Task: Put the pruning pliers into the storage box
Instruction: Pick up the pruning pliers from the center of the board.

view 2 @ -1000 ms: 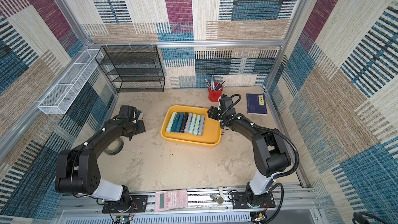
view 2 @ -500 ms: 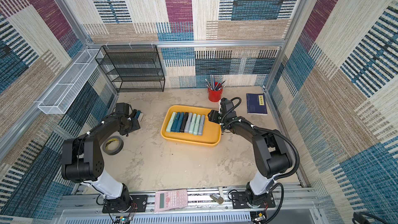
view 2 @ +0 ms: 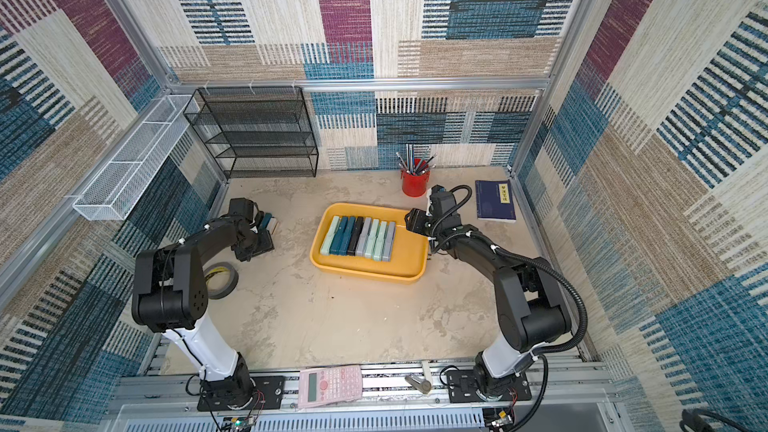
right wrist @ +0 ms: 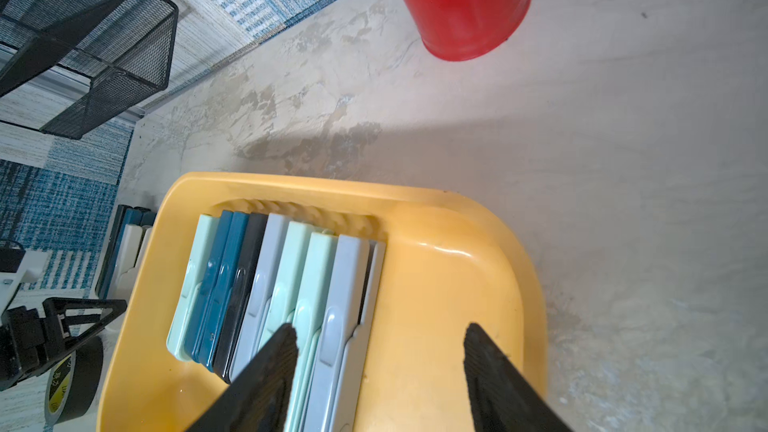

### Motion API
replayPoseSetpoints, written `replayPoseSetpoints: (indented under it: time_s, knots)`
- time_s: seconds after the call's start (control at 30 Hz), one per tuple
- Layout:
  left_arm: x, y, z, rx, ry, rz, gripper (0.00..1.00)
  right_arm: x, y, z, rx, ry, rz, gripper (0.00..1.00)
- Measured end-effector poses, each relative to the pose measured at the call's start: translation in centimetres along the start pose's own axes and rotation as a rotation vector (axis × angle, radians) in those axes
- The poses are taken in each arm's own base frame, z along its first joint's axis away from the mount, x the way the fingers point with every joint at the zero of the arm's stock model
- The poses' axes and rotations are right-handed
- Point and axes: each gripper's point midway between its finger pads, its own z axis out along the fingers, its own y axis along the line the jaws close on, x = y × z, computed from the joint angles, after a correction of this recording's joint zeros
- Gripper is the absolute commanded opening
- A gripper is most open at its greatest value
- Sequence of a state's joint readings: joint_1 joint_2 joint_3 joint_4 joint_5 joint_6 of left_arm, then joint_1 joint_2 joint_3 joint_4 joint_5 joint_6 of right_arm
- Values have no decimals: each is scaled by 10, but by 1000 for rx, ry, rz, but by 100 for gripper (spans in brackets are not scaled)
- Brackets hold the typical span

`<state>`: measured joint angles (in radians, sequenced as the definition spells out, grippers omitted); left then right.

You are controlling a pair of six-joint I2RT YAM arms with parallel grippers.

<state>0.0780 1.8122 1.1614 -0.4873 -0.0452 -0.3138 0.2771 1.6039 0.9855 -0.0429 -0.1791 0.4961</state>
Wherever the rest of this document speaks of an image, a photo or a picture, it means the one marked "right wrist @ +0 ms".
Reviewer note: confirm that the tape roll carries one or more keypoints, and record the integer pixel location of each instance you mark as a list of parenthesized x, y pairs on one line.
[(73, 383)]

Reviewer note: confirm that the black wire mesh shelf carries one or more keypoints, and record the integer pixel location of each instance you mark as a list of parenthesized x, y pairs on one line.
[(123, 47)]

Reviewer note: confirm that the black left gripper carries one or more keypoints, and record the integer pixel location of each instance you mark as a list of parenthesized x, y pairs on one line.
[(27, 338)]

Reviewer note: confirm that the yellow plastic storage tray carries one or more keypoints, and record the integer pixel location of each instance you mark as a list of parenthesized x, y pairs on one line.
[(449, 262)]

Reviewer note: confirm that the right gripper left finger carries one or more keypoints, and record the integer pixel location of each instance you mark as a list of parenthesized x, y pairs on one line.
[(258, 399)]

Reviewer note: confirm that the teal left side pliers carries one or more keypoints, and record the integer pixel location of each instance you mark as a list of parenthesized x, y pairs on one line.
[(135, 224)]

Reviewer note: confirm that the black pruning pliers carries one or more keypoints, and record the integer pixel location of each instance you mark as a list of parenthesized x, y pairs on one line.
[(241, 286)]

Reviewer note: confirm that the grey pruning pliers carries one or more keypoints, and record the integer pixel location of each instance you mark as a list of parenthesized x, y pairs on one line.
[(261, 292)]

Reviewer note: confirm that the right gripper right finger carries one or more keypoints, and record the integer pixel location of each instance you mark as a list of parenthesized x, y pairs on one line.
[(500, 398)]

